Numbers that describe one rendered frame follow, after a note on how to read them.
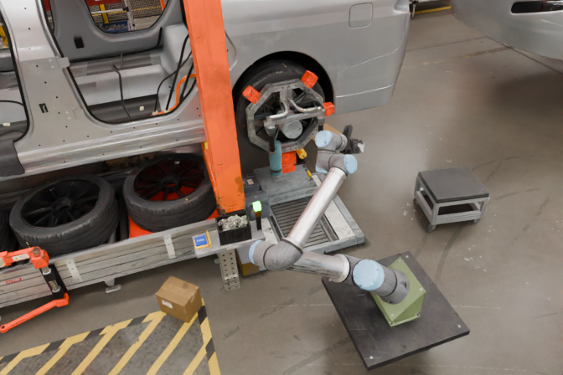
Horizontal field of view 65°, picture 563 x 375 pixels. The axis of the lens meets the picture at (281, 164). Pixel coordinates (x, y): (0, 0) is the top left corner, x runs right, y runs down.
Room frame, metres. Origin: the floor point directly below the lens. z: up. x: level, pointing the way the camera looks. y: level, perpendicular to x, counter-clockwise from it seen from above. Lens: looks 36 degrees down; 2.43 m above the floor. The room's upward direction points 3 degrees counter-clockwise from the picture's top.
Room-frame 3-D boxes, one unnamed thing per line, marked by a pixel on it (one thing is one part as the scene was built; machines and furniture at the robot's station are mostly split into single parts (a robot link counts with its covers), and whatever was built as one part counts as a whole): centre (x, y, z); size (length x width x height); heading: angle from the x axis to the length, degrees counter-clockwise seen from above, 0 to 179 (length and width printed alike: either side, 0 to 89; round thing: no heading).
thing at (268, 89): (2.68, -0.04, 0.85); 0.54 x 0.07 x 0.54; 106
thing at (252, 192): (2.51, 0.23, 0.26); 0.42 x 0.18 x 0.35; 16
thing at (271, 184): (2.85, 0.00, 0.32); 0.40 x 0.30 x 0.28; 106
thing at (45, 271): (1.83, 1.46, 0.30); 0.09 x 0.05 x 0.50; 106
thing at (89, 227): (2.31, 1.50, 0.39); 0.66 x 0.66 x 0.24
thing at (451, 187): (2.52, -1.26, 0.17); 0.43 x 0.36 x 0.34; 96
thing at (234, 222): (1.97, 0.31, 0.51); 0.20 x 0.14 x 0.13; 103
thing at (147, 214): (2.51, 0.80, 0.39); 0.66 x 0.66 x 0.24
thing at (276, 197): (2.85, 0.00, 0.13); 0.50 x 0.36 x 0.10; 106
